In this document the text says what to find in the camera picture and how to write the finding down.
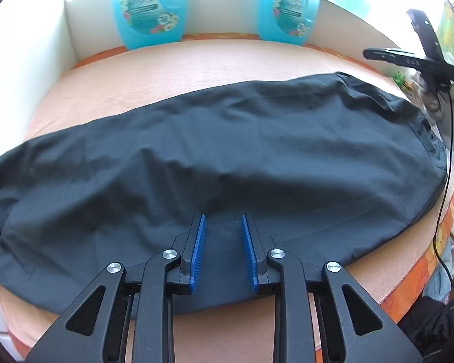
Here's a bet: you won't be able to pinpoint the black cable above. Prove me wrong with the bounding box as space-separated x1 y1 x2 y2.
433 83 454 299

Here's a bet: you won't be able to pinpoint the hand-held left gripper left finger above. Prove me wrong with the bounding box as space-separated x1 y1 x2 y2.
25 213 207 363

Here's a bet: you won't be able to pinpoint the black pants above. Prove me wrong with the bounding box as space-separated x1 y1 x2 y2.
0 71 449 314

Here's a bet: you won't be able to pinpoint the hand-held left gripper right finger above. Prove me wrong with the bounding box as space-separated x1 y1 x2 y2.
241 213 424 363

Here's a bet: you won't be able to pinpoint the dark cloth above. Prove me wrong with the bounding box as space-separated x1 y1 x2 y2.
397 295 454 363

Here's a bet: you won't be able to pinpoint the tan blanket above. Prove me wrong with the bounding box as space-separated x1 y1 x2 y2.
0 40 454 352

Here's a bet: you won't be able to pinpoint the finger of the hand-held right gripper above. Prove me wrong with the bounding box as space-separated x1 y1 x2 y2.
406 8 446 62
363 47 454 83

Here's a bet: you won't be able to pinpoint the white cabinet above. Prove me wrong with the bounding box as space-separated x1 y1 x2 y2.
0 0 78 167

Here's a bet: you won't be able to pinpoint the wall poster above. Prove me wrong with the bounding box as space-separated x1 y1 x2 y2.
437 2 454 61

